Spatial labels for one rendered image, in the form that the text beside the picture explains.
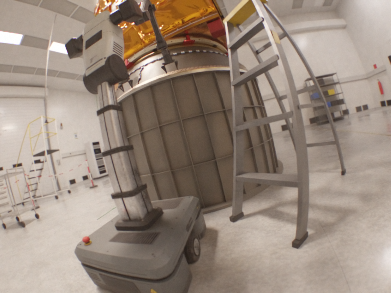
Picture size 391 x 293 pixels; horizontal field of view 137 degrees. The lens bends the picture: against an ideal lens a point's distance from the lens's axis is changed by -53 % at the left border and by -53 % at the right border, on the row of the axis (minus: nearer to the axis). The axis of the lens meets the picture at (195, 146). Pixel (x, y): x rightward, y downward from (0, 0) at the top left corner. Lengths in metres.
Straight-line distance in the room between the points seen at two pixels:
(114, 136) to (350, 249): 1.16
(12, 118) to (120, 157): 8.29
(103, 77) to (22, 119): 8.16
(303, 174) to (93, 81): 1.08
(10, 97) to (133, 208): 8.84
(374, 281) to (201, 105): 1.49
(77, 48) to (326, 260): 1.68
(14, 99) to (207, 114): 8.83
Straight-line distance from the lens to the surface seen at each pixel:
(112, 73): 0.84
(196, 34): 1.98
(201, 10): 1.92
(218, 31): 1.79
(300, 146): 0.76
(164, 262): 0.57
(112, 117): 0.80
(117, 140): 0.78
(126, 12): 1.00
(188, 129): 1.31
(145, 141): 1.44
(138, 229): 0.78
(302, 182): 0.76
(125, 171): 0.76
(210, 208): 1.36
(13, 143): 8.53
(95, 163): 8.90
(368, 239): 0.90
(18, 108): 9.06
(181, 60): 1.62
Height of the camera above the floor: 0.58
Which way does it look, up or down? 2 degrees down
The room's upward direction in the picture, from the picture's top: 15 degrees counter-clockwise
